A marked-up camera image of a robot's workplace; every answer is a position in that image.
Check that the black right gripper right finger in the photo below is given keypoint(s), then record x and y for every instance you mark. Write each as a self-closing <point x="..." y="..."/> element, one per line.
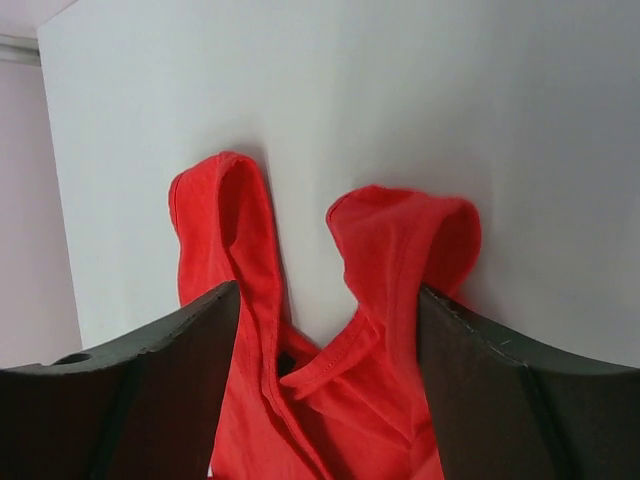
<point x="506" y="406"/>

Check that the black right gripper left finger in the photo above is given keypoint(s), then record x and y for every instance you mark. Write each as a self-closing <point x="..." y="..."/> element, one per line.
<point x="145" y="405"/>

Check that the red tank top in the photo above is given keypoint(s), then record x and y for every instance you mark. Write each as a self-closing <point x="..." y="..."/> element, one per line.
<point x="356" y="408"/>

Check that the aluminium frame rail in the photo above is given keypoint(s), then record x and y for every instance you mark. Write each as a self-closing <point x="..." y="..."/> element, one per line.
<point x="20" y="50"/>

